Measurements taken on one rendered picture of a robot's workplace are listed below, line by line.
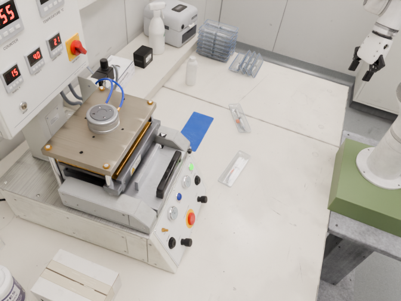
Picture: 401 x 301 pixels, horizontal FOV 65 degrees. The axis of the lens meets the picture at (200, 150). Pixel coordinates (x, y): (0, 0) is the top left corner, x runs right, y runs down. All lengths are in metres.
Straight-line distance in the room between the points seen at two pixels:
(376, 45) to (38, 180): 1.21
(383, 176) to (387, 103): 1.82
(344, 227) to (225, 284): 0.48
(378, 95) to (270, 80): 1.46
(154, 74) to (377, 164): 1.03
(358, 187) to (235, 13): 2.43
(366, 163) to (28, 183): 1.14
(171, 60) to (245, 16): 1.74
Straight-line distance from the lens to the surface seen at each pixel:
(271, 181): 1.25
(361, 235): 1.26
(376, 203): 1.25
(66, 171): 0.92
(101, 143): 0.81
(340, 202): 1.22
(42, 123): 0.93
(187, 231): 1.04
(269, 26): 3.30
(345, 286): 2.02
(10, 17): 0.73
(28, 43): 0.79
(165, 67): 1.63
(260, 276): 1.05
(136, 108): 0.90
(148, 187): 0.89
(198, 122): 1.39
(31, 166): 1.05
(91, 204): 0.85
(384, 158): 1.25
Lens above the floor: 1.69
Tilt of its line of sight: 47 degrees down
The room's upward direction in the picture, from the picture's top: 8 degrees clockwise
